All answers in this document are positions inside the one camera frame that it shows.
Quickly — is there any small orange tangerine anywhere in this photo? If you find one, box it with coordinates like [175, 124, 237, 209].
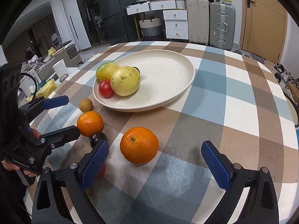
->
[76, 111, 104, 137]

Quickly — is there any dark purple plum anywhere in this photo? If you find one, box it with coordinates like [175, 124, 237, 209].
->
[90, 132, 107, 148]

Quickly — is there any brown kiwi-like fruit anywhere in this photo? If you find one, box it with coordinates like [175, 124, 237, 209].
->
[79, 98, 93, 113]

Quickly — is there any red tomato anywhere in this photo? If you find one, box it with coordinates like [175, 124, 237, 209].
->
[98, 80, 115, 99]
[96, 163, 107, 179]

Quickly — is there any large orange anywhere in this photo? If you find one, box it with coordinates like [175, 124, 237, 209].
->
[120, 127, 159, 165]

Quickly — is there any small brown longan fruit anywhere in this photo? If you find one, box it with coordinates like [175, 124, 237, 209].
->
[85, 188, 91, 196]

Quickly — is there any person left hand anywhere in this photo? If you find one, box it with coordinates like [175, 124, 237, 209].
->
[1, 128, 42, 178]

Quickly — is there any yellow snack bag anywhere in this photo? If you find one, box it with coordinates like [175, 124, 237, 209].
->
[36, 79, 57, 98]

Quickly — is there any green yellow round fruit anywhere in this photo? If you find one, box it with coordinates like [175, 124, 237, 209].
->
[96, 62, 119, 83]

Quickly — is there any yellow guava fruit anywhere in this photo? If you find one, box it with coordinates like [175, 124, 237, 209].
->
[110, 66, 141, 97]

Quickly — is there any round black-rimmed tray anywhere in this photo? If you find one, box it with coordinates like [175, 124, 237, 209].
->
[285, 95, 298, 128]

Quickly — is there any checkered tablecloth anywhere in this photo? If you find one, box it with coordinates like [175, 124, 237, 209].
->
[31, 41, 298, 223]

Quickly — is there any cream oval plate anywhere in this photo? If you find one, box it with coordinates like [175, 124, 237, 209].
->
[93, 50, 196, 112]

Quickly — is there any black refrigerator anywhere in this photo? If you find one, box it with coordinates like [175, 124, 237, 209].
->
[98, 0, 138, 45]

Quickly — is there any wicker laundry basket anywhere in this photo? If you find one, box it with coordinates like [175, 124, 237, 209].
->
[139, 16, 162, 37]

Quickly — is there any white drawer desk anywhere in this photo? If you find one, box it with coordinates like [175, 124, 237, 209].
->
[126, 0, 189, 40]

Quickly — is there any wooden door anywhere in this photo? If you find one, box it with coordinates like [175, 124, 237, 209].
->
[240, 0, 287, 63]

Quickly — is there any beige suitcase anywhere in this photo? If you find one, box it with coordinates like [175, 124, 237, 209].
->
[187, 0, 210, 45]

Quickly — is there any silver suitcase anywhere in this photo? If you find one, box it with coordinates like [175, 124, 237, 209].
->
[209, 3, 236, 51]

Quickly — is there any black cable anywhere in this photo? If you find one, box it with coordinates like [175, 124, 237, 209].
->
[19, 72, 38, 101]

